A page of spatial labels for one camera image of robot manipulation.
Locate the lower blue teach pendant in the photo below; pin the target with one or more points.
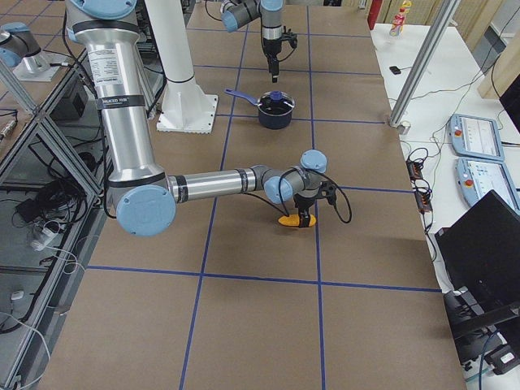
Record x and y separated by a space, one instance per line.
477 177

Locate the glass pot lid blue knob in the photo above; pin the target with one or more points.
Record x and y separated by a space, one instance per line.
276 103

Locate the black laptop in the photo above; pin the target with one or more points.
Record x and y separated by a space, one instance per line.
481 250

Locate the dark blue saucepan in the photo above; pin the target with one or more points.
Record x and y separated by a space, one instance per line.
274 122

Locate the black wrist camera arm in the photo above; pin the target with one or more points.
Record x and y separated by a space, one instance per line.
290 37
327 191

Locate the small black square sensor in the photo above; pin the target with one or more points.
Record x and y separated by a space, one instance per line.
395 70

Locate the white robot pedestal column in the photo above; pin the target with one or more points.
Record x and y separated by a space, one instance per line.
185 107

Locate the aluminium frame post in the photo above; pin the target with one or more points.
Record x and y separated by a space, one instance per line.
426 51

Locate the blue teach pendant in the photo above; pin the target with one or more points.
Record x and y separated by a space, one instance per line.
475 137
477 177

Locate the red plastic bottle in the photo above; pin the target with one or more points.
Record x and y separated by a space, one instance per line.
399 18

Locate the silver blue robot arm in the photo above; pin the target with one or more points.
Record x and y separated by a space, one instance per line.
235 16
144 196

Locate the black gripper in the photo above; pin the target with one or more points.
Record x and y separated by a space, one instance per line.
270 45
304 202

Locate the upper blue teach pendant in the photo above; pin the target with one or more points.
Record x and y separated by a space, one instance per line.
475 137

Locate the yellow corn cob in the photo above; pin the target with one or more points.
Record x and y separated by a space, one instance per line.
293 220

